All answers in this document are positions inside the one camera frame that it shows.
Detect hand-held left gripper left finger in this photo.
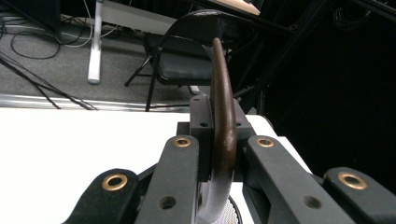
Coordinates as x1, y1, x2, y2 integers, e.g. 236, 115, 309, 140
189, 93, 217, 183

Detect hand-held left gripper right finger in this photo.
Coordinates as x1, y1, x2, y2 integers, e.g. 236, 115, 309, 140
233, 98, 258, 182

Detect black folding chair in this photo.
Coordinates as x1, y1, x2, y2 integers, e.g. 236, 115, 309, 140
124, 8, 260, 112

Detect wooden board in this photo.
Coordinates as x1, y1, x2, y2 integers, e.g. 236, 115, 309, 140
214, 0, 262, 16

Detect silver metal rail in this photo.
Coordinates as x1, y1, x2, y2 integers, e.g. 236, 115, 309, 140
0, 92, 191, 114

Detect white cable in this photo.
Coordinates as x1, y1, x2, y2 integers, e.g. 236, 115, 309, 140
62, 0, 120, 49

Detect black floor cable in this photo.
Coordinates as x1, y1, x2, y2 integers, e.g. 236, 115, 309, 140
0, 50, 98, 112

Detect black looped cable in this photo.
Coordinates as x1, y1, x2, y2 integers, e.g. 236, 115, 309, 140
9, 30, 62, 61

